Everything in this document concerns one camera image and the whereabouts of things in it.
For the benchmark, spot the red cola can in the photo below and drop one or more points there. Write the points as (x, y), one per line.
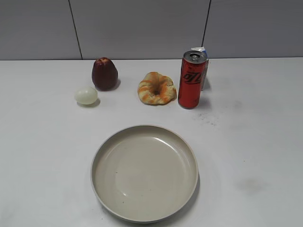
(191, 77)

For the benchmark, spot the beige round plate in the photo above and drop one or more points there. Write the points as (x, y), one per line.
(144, 174)

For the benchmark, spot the orange striped bagel bread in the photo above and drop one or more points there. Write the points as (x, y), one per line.
(156, 89)

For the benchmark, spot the dark red apple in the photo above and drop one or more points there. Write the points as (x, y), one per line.
(104, 74)

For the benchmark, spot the white egg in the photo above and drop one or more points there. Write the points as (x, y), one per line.
(86, 96)

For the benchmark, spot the small white milk carton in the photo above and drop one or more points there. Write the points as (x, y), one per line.
(203, 50)

